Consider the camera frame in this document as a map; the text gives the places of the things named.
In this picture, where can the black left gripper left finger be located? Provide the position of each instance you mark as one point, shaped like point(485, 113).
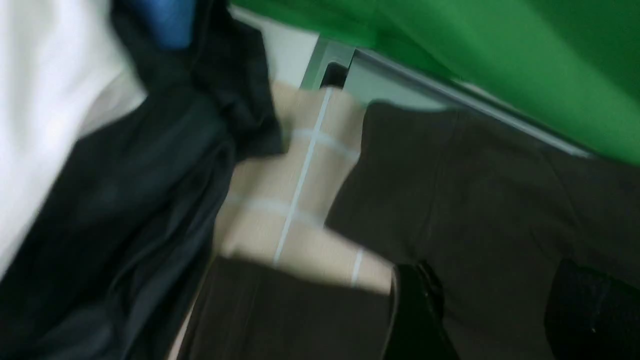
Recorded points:
point(416, 329)

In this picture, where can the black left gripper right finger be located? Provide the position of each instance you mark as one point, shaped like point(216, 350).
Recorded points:
point(591, 315)

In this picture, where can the dark gray long-sleeve top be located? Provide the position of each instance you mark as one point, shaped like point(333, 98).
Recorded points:
point(493, 212)

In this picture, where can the beige checkered tablecloth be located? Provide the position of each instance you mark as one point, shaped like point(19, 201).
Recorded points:
point(281, 285)

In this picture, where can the green backdrop cloth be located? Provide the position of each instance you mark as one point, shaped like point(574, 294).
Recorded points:
point(572, 65)

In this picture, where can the dark teal garment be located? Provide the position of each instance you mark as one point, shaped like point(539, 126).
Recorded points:
point(110, 267)

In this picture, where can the blue garment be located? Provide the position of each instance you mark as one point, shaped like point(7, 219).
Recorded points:
point(170, 22)

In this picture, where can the white garment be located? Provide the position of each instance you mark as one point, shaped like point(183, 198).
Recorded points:
point(63, 75)

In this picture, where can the gray metal table frame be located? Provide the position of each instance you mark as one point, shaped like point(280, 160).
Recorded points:
point(369, 76)

